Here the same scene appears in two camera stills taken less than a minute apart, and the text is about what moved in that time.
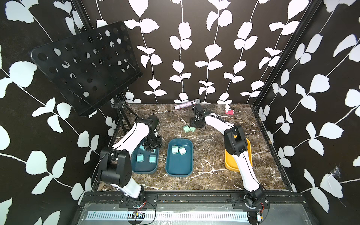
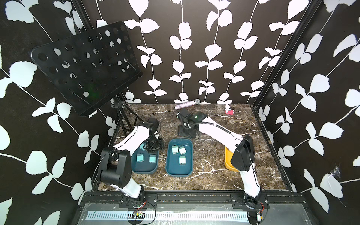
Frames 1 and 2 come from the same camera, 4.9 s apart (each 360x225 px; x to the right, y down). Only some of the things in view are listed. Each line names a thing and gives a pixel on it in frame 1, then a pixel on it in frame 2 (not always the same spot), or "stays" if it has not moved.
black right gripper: [192, 123] → [180, 132]
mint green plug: [182, 150] stays
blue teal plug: [152, 159] stays
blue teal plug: [140, 158] stays
